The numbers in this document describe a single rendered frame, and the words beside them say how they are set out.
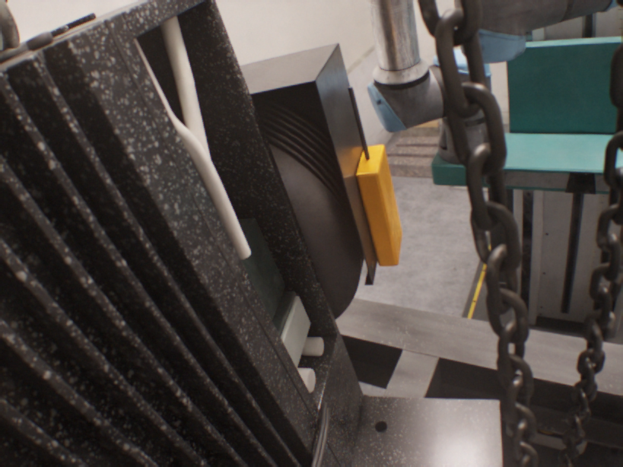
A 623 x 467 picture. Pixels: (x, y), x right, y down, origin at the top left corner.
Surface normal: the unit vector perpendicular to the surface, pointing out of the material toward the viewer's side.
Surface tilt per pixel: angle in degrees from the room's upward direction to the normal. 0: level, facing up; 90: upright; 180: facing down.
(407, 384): 0
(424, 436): 0
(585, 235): 90
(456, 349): 0
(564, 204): 90
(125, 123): 90
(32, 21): 90
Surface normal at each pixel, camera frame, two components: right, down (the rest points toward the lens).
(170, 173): 0.93, -0.07
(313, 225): -0.23, 0.64
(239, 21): 0.84, 0.10
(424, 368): -0.28, -0.76
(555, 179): -0.46, 0.64
